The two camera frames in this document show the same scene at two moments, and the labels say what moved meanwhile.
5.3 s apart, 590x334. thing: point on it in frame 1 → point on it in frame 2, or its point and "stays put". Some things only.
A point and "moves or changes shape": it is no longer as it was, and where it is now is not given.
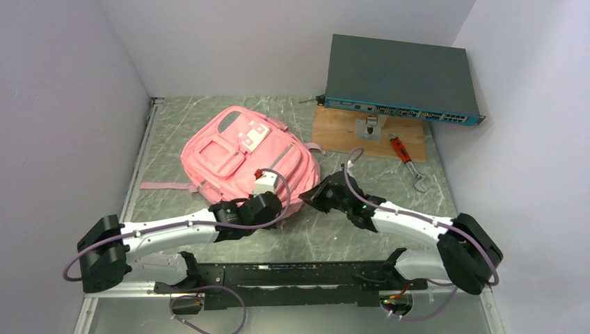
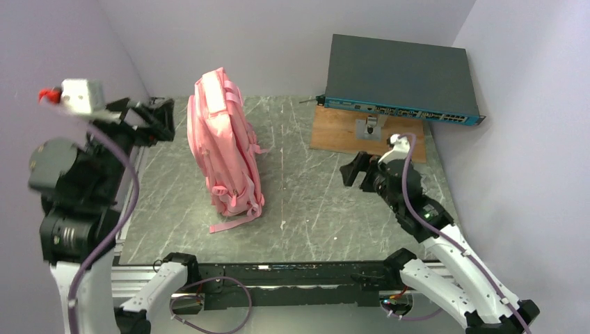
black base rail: x=357 y=283 stays put
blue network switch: x=419 y=80 stays put
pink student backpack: x=225 y=152 moves or changes shape
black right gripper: x=312 y=195 → x=360 y=163
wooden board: x=334 y=130 stays put
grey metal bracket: x=369 y=129 stays put
